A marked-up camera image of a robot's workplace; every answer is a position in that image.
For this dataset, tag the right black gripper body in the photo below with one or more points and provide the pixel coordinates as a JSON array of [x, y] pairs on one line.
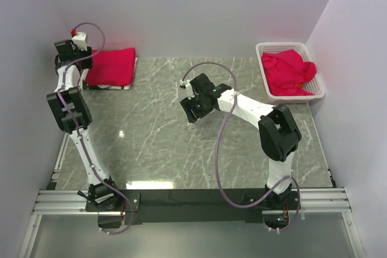
[[197, 106]]

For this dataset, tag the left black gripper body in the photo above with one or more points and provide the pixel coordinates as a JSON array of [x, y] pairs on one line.
[[83, 54]]

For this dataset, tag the red t-shirt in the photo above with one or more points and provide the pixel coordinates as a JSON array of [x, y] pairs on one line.
[[112, 68]]

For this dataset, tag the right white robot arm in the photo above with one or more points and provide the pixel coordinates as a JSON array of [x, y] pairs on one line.
[[278, 131]]

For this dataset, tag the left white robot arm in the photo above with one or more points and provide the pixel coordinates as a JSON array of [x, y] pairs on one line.
[[74, 118]]

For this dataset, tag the red shirts in basket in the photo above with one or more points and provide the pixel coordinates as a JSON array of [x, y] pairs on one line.
[[287, 73]]

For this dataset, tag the folded white printed t-shirt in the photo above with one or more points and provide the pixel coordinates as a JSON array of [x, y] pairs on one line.
[[84, 85]]

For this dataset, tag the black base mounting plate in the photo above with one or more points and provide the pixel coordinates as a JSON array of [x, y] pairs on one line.
[[198, 205]]

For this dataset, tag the white plastic laundry basket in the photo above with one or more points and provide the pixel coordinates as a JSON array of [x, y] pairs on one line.
[[315, 86]]

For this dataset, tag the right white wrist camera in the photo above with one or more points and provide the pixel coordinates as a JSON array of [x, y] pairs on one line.
[[185, 84]]

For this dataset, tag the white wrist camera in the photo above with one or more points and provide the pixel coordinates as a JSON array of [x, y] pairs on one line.
[[80, 39], [185, 84]]

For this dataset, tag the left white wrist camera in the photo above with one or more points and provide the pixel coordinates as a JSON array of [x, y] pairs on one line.
[[80, 39]]

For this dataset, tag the aluminium frame rail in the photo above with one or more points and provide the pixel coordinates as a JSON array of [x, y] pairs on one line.
[[313, 200]]

